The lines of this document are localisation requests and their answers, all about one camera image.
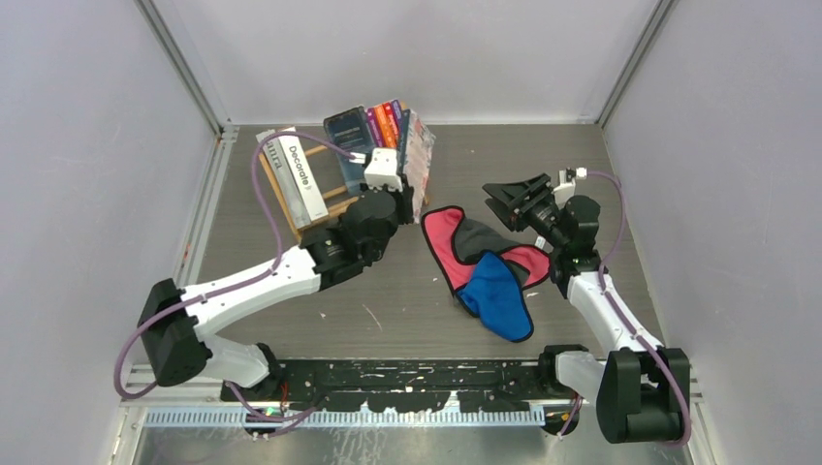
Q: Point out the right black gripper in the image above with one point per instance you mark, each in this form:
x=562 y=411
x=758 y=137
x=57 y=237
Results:
x=514 y=195

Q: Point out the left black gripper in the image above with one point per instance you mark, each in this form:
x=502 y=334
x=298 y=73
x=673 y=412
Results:
x=404 y=200

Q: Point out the wooden book rack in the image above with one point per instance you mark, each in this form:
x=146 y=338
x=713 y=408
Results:
x=337 y=199

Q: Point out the grey Iantra book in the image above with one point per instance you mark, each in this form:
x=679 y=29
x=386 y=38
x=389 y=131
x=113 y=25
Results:
x=275 y=153

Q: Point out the orange 78-Storey Treehouse book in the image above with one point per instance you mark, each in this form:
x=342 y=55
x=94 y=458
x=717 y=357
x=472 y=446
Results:
x=384 y=126

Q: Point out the dark Nineteen Eighty-Four book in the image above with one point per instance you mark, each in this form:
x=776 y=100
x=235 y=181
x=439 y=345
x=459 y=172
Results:
x=349 y=131

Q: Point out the pale book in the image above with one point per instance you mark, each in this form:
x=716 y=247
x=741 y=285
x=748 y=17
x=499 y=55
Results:
x=417 y=141

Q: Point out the white Decorate Furniture book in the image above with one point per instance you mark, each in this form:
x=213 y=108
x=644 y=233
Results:
x=302 y=172

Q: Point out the purple 52-Storey Treehouse book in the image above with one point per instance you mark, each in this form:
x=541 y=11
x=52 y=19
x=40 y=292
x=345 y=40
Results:
x=402 y=107

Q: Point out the purple illustrated book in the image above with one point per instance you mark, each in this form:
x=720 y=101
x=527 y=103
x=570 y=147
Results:
x=374 y=127

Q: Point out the red white illustrated book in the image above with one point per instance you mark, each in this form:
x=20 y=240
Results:
x=392 y=119

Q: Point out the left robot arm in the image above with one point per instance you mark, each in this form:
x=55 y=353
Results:
x=179 y=326

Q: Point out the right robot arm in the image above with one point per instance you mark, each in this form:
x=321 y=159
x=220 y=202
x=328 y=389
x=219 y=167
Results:
x=641 y=392

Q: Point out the red grey cloth bib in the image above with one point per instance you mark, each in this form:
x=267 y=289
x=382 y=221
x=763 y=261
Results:
x=457 y=243

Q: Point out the blue oven mitt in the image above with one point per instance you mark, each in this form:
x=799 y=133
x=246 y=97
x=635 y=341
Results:
x=493 y=294

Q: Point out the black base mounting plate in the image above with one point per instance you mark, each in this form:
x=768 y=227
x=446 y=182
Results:
x=413 y=385

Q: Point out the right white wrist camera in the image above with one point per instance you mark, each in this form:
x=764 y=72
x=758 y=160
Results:
x=566 y=184

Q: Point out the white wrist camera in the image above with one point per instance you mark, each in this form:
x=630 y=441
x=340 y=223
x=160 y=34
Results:
x=566 y=184
x=381 y=169

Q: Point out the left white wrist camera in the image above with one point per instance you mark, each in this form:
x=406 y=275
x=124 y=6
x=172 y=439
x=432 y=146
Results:
x=381 y=169

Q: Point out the slotted cable duct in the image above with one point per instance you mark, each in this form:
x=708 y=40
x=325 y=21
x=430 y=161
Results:
x=451 y=416

